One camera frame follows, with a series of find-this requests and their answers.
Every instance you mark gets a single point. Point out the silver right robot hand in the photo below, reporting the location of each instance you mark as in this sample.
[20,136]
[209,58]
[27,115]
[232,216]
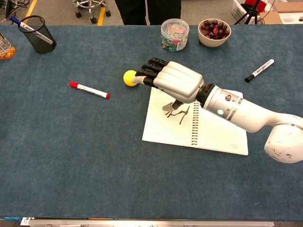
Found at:
[177,80]

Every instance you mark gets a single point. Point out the yellow spiral notebook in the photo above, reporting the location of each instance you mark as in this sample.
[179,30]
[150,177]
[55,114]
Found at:
[170,125]

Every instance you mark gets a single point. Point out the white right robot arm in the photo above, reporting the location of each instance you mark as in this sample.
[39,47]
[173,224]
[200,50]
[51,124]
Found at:
[255,113]

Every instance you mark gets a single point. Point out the clear jar of binder clips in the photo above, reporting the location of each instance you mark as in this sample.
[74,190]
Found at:
[174,35]

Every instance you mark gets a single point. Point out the yellow foam ball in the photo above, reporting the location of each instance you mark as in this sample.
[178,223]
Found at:
[128,78]

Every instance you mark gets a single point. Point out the beige bowl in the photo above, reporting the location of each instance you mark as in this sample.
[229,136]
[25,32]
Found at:
[213,40]

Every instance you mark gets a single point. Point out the dark red cherries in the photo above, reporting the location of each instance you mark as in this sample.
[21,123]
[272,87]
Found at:
[215,29]

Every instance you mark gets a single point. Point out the person in black trousers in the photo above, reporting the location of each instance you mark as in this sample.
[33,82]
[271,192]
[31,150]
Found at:
[148,11]

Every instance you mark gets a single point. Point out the black whiteboard marker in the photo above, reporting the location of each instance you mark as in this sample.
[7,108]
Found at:
[260,70]

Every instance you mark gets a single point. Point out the red whiteboard marker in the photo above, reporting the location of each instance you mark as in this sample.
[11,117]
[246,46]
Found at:
[91,90]

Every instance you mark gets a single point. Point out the white plastic crate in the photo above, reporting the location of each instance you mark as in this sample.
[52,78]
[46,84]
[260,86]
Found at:
[237,10]

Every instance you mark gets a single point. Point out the black tripod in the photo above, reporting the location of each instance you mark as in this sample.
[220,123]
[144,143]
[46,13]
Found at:
[249,13]

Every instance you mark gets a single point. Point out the blue felt table cloth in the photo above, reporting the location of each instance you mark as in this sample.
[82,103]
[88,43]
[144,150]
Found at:
[94,153]

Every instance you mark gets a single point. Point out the chrome swivel stool base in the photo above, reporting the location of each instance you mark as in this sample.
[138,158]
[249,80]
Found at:
[91,7]

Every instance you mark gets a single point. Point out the cardboard box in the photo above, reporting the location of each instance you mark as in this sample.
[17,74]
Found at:
[282,13]

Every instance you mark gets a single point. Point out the black mesh pen holder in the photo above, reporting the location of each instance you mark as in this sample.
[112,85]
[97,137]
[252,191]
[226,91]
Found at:
[40,45]

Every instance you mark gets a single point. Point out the blue whiteboard marker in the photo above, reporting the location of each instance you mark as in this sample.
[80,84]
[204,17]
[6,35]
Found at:
[28,28]

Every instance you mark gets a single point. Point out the orange snack jar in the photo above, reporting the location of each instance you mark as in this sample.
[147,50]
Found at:
[5,48]

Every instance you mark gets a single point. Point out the aluminium table edge rail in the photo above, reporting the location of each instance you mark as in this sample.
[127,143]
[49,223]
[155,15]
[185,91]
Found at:
[146,223]

